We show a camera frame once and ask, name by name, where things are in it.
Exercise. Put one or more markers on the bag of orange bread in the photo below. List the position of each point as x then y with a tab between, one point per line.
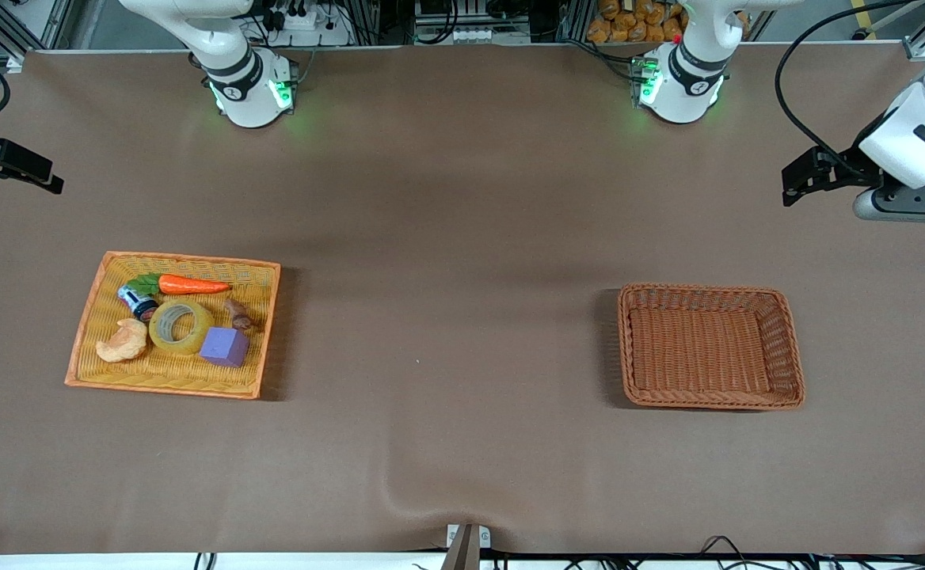
629	24

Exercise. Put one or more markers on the small brown mushroom toy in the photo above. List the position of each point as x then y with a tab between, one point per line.
237	317

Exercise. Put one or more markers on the brown woven basket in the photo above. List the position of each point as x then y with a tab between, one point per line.
700	348

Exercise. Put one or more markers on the small blue white can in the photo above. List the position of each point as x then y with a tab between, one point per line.
136	301

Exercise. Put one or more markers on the small white power strip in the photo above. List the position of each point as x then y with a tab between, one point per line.
470	36

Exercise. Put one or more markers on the toy croissant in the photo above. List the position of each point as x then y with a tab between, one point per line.
126	344

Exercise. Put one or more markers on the yellow tape roll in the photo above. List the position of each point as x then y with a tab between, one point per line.
185	347

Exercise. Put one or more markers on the orange toy carrot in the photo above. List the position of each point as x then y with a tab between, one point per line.
193	285

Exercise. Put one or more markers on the metal table clamp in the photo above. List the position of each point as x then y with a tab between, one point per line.
466	546

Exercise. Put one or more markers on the white power strip with plugs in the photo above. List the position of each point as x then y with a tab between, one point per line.
312	36

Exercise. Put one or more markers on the purple foam cube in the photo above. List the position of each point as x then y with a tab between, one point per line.
223	347

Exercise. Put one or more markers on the yellow woven tray orange rim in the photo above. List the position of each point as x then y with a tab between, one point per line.
169	372

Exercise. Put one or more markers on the brown table cloth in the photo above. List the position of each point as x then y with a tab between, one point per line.
462	237

